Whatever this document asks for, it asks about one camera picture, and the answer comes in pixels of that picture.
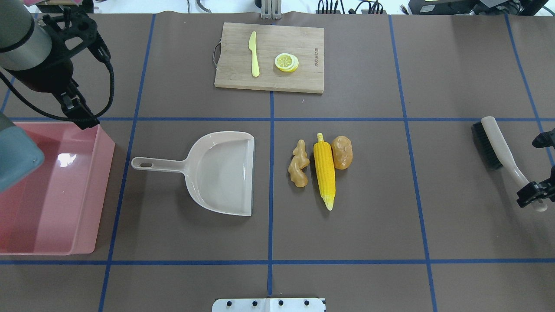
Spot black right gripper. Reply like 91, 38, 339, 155
517, 167, 555, 208

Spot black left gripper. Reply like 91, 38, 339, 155
22, 61, 94, 130

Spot beige hand brush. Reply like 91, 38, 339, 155
471, 116, 530, 190

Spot beige dustpan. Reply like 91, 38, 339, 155
131, 132, 255, 217

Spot brown toy potato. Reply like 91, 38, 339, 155
331, 136, 353, 170

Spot yellow toy corn cob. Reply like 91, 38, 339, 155
313, 133, 336, 211

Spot tan toy ginger root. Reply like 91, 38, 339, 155
288, 140, 310, 188

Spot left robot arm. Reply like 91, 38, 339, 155
1, 0, 114, 130

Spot pink plastic bin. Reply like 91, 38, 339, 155
0, 122, 115, 256

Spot wooden cutting board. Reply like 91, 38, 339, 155
214, 22, 325, 94

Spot yellow plastic knife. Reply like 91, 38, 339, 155
248, 30, 260, 77

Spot yellow lemon slices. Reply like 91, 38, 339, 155
274, 53, 299, 72

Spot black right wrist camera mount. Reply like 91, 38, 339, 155
532, 128, 555, 148

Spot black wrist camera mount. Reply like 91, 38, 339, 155
532, 128, 555, 148
38, 6, 111, 68

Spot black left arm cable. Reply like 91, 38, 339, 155
0, 43, 115, 122

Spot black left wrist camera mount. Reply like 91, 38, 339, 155
38, 6, 111, 68

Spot aluminium frame post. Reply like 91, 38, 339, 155
260, 0, 283, 20

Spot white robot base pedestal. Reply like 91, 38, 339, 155
212, 297, 326, 312

